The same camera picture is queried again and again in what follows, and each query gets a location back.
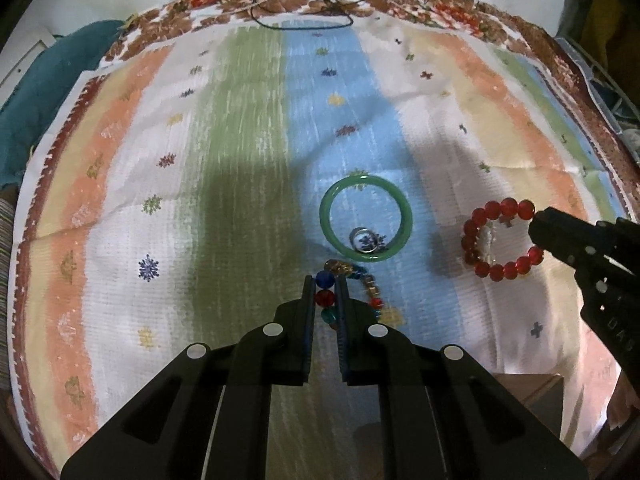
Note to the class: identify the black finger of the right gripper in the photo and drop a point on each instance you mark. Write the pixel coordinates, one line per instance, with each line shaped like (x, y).
(567, 238)

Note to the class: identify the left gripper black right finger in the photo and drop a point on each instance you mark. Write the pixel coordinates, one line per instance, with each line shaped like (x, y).
(443, 416)

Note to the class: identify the striped colourful woven cloth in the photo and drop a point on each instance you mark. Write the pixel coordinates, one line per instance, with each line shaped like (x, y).
(182, 205)

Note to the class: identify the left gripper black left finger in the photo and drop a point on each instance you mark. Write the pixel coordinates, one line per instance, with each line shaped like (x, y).
(206, 414)

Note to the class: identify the teal pillow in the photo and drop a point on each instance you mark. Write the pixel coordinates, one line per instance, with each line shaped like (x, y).
(36, 99)

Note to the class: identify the green jade bangle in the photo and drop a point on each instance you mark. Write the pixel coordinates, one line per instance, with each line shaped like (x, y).
(391, 248)

